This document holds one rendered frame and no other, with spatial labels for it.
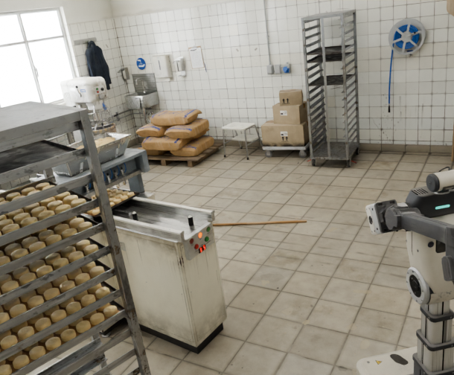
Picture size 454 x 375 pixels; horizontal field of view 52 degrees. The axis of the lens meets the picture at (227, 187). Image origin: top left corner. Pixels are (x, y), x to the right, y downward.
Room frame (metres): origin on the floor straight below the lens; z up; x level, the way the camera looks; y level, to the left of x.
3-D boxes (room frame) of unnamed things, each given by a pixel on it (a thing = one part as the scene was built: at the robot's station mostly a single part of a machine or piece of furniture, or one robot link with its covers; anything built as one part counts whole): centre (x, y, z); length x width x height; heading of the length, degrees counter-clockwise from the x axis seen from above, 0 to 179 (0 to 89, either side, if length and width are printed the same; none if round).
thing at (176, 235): (3.02, 1.07, 0.87); 2.01 x 0.03 x 0.07; 51
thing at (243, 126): (6.60, -0.33, 0.23); 0.45 x 0.45 x 0.46; 50
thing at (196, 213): (3.25, 0.89, 0.87); 2.01 x 0.03 x 0.07; 51
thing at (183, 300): (2.75, 0.49, 0.45); 0.70 x 0.34 x 0.90; 51
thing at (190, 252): (2.52, 0.21, 0.77); 0.24 x 0.04 x 0.14; 141
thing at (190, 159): (6.91, 0.67, 0.06); 1.20 x 0.80 x 0.11; 60
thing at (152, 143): (6.73, 0.79, 0.32); 0.72 x 0.42 x 0.17; 62
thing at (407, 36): (5.65, -2.33, 1.10); 0.41 x 0.17 x 1.10; 58
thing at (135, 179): (3.07, 0.89, 1.01); 0.72 x 0.33 x 0.34; 141
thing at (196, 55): (7.31, 0.18, 1.37); 0.27 x 0.02 x 0.40; 58
